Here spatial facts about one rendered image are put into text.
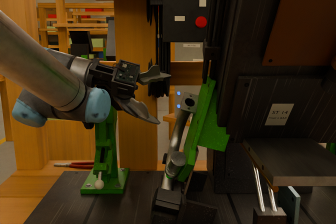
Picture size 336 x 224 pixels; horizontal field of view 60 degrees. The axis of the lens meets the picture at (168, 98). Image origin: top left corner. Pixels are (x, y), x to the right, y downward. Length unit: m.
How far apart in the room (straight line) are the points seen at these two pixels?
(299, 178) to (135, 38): 0.69
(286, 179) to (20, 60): 0.47
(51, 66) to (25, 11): 0.61
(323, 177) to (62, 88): 0.48
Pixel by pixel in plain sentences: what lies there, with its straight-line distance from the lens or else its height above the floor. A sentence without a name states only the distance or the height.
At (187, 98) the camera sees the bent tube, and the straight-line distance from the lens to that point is 0.75.
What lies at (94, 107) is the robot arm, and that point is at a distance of 0.61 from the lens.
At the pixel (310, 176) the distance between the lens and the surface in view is 0.57.
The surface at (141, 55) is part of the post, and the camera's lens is 1.02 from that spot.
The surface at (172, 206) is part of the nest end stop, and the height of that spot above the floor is 0.96.
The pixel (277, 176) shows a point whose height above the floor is 1.13.
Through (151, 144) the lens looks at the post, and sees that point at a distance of 1.08.
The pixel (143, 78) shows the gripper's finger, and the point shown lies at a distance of 0.77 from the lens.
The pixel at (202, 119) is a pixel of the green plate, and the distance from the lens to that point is 0.67.
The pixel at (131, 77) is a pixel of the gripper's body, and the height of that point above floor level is 1.27.
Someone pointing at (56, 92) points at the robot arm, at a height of 1.27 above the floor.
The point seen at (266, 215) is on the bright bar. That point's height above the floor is 1.01.
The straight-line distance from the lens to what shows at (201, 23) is 0.91.
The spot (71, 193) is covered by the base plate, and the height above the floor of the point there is 0.90.
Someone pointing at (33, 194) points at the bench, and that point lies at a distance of 1.06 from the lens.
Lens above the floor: 1.36
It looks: 12 degrees down
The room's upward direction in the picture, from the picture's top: straight up
